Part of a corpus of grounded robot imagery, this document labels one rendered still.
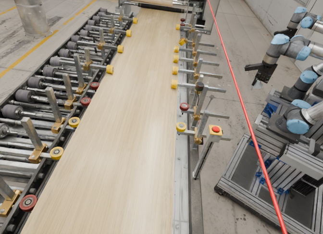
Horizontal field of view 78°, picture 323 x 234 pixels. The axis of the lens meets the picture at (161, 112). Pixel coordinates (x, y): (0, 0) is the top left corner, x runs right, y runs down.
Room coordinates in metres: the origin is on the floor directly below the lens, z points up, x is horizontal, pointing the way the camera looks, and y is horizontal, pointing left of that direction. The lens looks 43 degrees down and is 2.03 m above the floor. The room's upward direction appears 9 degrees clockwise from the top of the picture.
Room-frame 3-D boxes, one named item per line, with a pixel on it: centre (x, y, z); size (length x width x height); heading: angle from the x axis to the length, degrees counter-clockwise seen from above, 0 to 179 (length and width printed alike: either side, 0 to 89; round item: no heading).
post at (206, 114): (1.06, -0.31, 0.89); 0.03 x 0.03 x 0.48; 1
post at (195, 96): (1.56, -0.30, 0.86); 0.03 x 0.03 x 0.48; 1
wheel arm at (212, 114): (1.35, -0.39, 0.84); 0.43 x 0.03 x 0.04; 91
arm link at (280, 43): (1.12, -0.58, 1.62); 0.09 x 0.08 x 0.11; 68
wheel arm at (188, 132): (1.10, -0.37, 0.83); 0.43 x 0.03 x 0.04; 91
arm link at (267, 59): (1.13, -0.58, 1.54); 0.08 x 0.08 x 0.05
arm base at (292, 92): (1.56, -1.17, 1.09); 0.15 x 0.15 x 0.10
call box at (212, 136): (0.80, -0.32, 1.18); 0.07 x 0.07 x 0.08; 1
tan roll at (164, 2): (3.90, 0.29, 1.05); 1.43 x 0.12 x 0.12; 91
